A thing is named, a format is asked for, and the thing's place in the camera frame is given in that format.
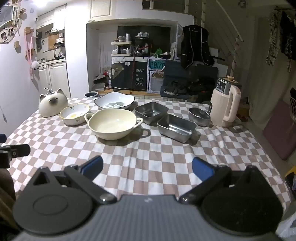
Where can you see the dark clothes pile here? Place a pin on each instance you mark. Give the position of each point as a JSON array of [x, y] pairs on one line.
[[178, 87]]

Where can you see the square steel container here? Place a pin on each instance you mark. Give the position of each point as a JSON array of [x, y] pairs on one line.
[[150, 113]]

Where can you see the white box with teal label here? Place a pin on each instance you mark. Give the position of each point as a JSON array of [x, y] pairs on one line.
[[156, 78]]

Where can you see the black jacket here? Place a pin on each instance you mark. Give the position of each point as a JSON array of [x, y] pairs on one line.
[[194, 46]]

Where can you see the dark chair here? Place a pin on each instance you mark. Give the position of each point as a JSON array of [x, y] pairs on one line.
[[175, 69]]

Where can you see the white shelf rack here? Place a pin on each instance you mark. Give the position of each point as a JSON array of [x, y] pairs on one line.
[[121, 48]]

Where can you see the cream electric kettle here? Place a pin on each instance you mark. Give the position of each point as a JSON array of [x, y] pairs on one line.
[[219, 106]]

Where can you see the grey trash bin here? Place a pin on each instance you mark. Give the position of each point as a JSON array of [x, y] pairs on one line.
[[91, 94]]

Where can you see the wooden wall shelf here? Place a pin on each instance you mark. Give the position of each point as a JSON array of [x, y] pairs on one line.
[[9, 25]]

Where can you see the black letter board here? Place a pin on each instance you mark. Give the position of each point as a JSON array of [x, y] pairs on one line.
[[138, 76]]

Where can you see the low wooden-topped bench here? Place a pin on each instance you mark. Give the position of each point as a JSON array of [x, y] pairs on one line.
[[152, 95]]

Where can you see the white cat-shaped ceramic jar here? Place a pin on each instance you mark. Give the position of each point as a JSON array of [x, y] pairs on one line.
[[52, 104]]

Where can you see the round steel bowl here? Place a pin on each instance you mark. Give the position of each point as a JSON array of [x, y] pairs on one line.
[[198, 118]]

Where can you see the white kitchen cabinet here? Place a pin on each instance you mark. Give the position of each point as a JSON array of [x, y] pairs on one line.
[[55, 78]]

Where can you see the lemon print yellow-rimmed bowl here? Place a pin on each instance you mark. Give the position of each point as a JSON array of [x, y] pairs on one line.
[[74, 118]]

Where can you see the white dark-rimmed bowl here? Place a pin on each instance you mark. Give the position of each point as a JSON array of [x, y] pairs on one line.
[[115, 99]]

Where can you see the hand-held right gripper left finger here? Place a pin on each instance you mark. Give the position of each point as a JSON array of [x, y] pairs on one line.
[[93, 165]]

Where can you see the white plastic bag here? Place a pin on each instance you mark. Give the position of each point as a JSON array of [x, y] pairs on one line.
[[288, 229]]

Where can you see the purple cushion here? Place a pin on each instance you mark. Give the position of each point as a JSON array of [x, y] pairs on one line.
[[279, 129]]

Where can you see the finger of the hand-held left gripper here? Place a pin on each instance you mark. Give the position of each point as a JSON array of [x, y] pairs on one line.
[[2, 138], [20, 150]]

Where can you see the pink ribbon with white pompom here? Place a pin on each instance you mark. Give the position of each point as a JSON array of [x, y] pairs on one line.
[[31, 55]]

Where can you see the rectangular steel container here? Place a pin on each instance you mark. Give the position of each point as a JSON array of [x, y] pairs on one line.
[[175, 129]]

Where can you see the black white patterned curtain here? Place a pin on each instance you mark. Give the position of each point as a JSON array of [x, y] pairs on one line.
[[286, 34]]

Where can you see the red thin pole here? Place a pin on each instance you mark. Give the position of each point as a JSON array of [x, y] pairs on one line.
[[133, 74]]

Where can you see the small metal ornament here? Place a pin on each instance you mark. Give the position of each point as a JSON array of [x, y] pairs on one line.
[[49, 90]]

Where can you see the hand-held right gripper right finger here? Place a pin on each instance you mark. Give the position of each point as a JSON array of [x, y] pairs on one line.
[[201, 170]]

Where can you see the brown white checkered tablecloth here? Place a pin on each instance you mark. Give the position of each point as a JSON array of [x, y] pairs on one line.
[[148, 157]]

